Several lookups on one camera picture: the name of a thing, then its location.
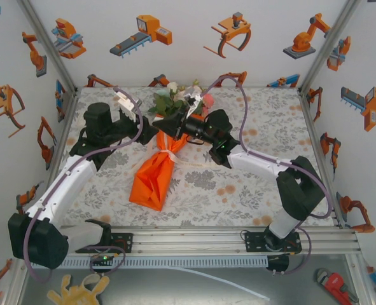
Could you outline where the artificial flower bouquet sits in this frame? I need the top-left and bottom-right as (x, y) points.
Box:
(148, 79), (216, 120)

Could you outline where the cream ribbon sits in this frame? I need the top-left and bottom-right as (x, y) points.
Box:
(157, 132), (214, 170)

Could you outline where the orange wrapping paper sheet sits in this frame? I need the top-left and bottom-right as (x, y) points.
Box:
(129, 130), (191, 212)

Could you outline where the floral patterned tablecloth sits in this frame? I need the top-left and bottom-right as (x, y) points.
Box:
(43, 86), (338, 228)

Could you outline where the black controller with green light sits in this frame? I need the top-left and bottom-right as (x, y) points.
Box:
(90, 254), (114, 266)

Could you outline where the thin white strip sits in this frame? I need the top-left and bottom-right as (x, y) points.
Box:
(162, 266), (270, 301)

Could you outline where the yellow cloth cutout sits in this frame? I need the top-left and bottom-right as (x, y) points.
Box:
(46, 273), (111, 305)

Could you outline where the red pipe wrench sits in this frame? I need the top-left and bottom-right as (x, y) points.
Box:
(314, 268), (361, 304)

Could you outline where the aluminium side rail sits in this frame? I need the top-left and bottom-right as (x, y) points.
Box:
(31, 88), (80, 231)
(297, 88), (347, 229)

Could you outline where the aluminium corner post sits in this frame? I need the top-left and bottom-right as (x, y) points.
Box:
(298, 0), (363, 93)
(15, 0), (79, 93)

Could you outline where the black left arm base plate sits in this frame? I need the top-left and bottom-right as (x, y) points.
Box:
(109, 233), (134, 254)

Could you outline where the aluminium frame rail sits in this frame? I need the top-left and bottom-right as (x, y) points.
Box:
(14, 227), (362, 257)

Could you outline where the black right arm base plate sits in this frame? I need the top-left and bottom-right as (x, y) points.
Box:
(244, 231), (303, 255)

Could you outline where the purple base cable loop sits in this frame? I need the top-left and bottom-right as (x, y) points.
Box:
(90, 244), (127, 276)
(268, 236), (314, 276)

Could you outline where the white slotted cable duct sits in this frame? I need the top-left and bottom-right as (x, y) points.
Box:
(27, 256), (268, 268)

